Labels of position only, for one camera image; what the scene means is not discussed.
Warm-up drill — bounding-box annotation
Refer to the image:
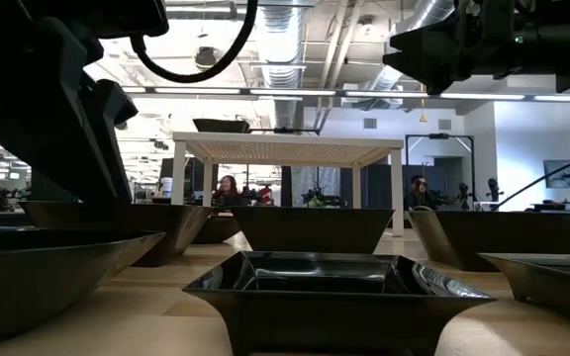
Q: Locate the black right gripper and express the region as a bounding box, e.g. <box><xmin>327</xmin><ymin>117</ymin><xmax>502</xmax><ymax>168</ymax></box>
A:
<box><xmin>382</xmin><ymin>0</ymin><xmax>558</xmax><ymax>95</ymax></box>

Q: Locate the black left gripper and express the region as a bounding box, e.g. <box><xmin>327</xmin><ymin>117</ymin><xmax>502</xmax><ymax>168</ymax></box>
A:
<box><xmin>0</xmin><ymin>0</ymin><xmax>139</xmax><ymax>204</ymax></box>

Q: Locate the black wavy square bowl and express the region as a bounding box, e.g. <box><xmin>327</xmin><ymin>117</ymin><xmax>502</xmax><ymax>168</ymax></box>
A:
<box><xmin>192</xmin><ymin>118</ymin><xmax>252</xmax><ymax>134</ymax></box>
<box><xmin>405</xmin><ymin>209</ymin><xmax>570</xmax><ymax>273</ymax></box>
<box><xmin>19</xmin><ymin>200</ymin><xmax>213</xmax><ymax>269</ymax></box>
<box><xmin>229</xmin><ymin>206</ymin><xmax>396</xmax><ymax>255</ymax></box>

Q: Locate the black round bowl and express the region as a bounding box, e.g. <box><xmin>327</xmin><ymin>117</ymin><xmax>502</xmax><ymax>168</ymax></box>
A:
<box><xmin>190</xmin><ymin>215</ymin><xmax>242</xmax><ymax>246</ymax></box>
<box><xmin>0</xmin><ymin>225</ymin><xmax>166</xmax><ymax>347</ymax></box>

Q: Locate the black square flared plate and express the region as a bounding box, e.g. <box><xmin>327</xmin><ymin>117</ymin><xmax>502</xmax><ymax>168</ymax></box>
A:
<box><xmin>477</xmin><ymin>252</ymin><xmax>570</xmax><ymax>328</ymax></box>
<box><xmin>182</xmin><ymin>250</ymin><xmax>498</xmax><ymax>356</ymax></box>

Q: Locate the black ceiling-mounted device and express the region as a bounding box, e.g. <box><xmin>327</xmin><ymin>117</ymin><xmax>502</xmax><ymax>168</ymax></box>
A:
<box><xmin>194</xmin><ymin>44</ymin><xmax>219</xmax><ymax>71</ymax></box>

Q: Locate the person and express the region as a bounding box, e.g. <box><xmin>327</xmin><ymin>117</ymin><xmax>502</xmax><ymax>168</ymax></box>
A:
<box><xmin>211</xmin><ymin>174</ymin><xmax>246</xmax><ymax>208</ymax></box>
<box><xmin>403</xmin><ymin>173</ymin><xmax>442</xmax><ymax>213</ymax></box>

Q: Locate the long ceiling light strip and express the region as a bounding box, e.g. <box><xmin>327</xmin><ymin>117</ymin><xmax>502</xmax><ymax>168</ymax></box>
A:
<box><xmin>120</xmin><ymin>85</ymin><xmax>570</xmax><ymax>103</ymax></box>

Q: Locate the dark computer monitor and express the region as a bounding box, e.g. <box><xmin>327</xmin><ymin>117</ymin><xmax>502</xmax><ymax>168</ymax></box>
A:
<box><xmin>542</xmin><ymin>158</ymin><xmax>570</xmax><ymax>190</ymax></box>

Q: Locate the small green office plant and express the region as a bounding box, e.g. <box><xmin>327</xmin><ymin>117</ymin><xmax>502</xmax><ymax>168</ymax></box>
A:
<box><xmin>301</xmin><ymin>186</ymin><xmax>346</xmax><ymax>209</ymax></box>

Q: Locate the black gantry frame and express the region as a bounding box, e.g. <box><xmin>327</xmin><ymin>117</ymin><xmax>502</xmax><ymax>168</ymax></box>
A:
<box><xmin>404</xmin><ymin>132</ymin><xmax>476</xmax><ymax>209</ymax></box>

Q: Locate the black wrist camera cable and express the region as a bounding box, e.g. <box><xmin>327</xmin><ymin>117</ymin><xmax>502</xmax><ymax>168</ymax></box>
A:
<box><xmin>130</xmin><ymin>0</ymin><xmax>260</xmax><ymax>84</ymax></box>

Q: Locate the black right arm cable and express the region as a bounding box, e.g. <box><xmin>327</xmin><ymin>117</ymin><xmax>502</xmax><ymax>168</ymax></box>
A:
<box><xmin>491</xmin><ymin>146</ymin><xmax>570</xmax><ymax>211</ymax></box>

